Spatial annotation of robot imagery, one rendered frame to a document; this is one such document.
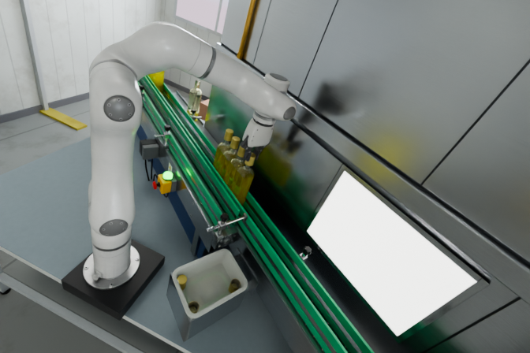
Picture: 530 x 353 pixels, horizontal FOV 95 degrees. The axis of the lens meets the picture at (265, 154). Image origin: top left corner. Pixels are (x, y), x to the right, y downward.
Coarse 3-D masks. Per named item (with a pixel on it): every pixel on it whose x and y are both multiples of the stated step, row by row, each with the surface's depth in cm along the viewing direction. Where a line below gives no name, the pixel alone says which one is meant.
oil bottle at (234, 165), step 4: (232, 160) 102; (236, 160) 101; (232, 164) 102; (236, 164) 100; (240, 164) 101; (232, 168) 103; (236, 168) 101; (228, 172) 106; (232, 172) 103; (236, 172) 101; (228, 176) 106; (232, 176) 103; (228, 180) 106; (232, 180) 104; (228, 184) 107; (232, 184) 105
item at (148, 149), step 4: (140, 140) 133; (144, 140) 134; (148, 140) 135; (152, 140) 136; (140, 144) 132; (144, 144) 132; (148, 144) 133; (152, 144) 134; (156, 144) 135; (140, 148) 134; (144, 148) 129; (148, 148) 130; (152, 148) 132; (156, 148) 133; (140, 152) 135; (144, 152) 131; (148, 152) 132; (152, 152) 133; (156, 152) 135; (144, 156) 132; (148, 156) 134; (152, 156) 135; (156, 156) 136
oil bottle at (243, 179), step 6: (240, 168) 99; (240, 174) 98; (246, 174) 97; (252, 174) 99; (234, 180) 102; (240, 180) 99; (246, 180) 99; (234, 186) 103; (240, 186) 100; (246, 186) 102; (234, 192) 104; (240, 192) 102; (246, 192) 104; (240, 198) 104
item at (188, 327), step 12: (240, 252) 100; (240, 264) 100; (252, 276) 94; (168, 288) 88; (252, 288) 94; (168, 300) 90; (180, 300) 78; (228, 300) 82; (240, 300) 90; (180, 312) 80; (216, 312) 82; (228, 312) 91; (180, 324) 82; (192, 324) 76; (204, 324) 83
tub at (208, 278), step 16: (208, 256) 90; (224, 256) 95; (176, 272) 82; (192, 272) 89; (208, 272) 93; (224, 272) 95; (240, 272) 89; (192, 288) 86; (208, 288) 88; (224, 288) 90; (240, 288) 84; (208, 304) 84
